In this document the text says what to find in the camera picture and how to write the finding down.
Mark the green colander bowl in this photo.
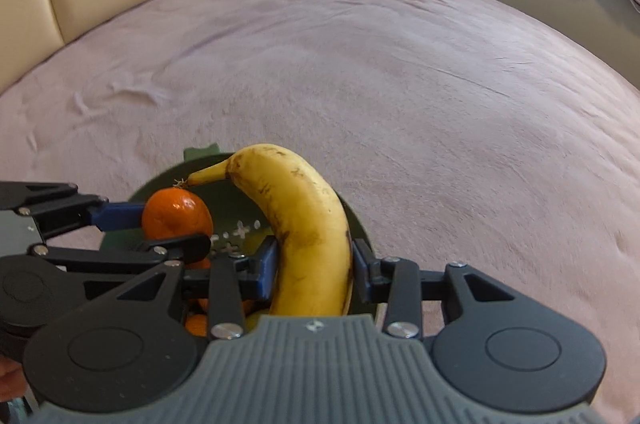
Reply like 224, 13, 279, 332
98, 143, 377, 305

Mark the yellow banana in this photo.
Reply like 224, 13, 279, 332
183, 144, 352, 317

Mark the mandarin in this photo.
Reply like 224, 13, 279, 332
141, 187, 214, 241
184, 300, 254, 337

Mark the green pear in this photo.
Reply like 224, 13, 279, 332
244, 309, 269, 333

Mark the operator hand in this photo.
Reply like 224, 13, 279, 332
0, 356, 28, 404

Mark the pink bed cover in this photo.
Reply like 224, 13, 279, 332
1, 0, 639, 423

